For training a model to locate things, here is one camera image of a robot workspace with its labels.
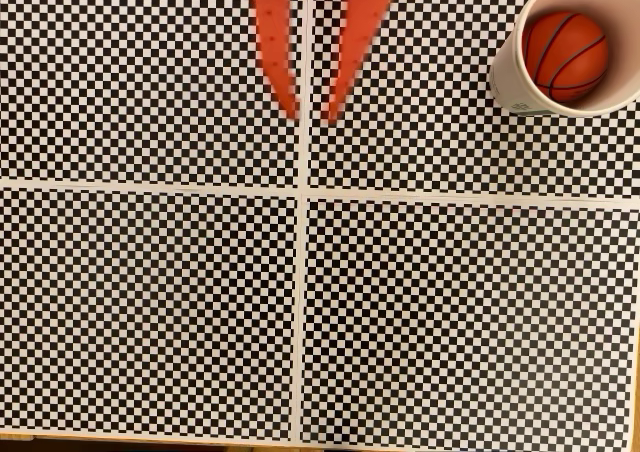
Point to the small orange basketball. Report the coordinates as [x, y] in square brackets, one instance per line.
[565, 57]

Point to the black white checkerboard paper sheet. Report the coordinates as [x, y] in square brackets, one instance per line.
[465, 322]
[125, 72]
[425, 122]
[150, 312]

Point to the white paper cup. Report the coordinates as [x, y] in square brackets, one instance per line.
[625, 32]

